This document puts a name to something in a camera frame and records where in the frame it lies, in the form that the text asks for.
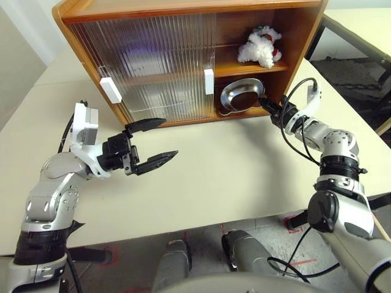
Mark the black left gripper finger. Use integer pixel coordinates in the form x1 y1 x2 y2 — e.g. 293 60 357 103
135 150 180 176
124 117 167 135

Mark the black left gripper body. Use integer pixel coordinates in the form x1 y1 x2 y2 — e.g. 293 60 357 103
97 131 141 176

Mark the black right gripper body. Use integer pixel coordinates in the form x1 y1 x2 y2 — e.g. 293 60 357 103
268 102 299 128

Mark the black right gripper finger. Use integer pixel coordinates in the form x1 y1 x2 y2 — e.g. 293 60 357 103
258 96 277 113

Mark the steel dish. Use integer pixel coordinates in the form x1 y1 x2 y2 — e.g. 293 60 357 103
219 78 264 117

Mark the white door handle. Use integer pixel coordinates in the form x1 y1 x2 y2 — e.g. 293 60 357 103
99 78 123 104
203 68 214 95

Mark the white plush toy green hat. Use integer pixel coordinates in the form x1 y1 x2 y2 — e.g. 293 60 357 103
237 26 282 68

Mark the wooden cabinet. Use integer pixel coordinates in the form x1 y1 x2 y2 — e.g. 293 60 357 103
51 0 329 128

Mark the grey left robot leg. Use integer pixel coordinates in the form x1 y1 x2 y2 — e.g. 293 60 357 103
151 239 192 293

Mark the grey robot leg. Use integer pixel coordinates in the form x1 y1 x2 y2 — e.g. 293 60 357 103
151 239 192 293
221 229 272 274

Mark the grey right robot leg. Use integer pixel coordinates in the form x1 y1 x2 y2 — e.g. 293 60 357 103
221 229 272 274

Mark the silver robot torso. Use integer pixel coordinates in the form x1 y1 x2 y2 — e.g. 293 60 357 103
149 272 309 293

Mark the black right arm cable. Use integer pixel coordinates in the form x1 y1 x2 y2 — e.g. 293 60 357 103
279 78 321 167

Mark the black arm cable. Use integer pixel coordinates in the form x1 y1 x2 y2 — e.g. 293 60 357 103
279 78 321 167
57 109 77 153

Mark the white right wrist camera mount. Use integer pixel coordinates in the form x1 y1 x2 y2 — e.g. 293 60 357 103
294 82 323 121

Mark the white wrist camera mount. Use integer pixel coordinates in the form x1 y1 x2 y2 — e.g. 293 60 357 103
68 103 111 179
294 82 323 121

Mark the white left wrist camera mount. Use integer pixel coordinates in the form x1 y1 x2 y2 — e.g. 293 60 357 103
68 103 111 179

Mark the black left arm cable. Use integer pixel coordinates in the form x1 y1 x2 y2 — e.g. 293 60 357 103
57 109 77 153

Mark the cream side table black frame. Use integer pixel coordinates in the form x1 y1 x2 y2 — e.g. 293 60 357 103
305 9 391 137

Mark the thin black loose cable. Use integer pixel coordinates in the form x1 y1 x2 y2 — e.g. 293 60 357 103
267 225 340 282

